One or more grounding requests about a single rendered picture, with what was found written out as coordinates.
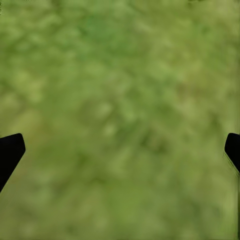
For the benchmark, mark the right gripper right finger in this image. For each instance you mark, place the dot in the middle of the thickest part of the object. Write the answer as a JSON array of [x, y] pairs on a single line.
[[232, 149]]

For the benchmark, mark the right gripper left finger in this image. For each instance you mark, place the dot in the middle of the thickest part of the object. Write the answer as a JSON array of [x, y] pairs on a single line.
[[12, 148]]

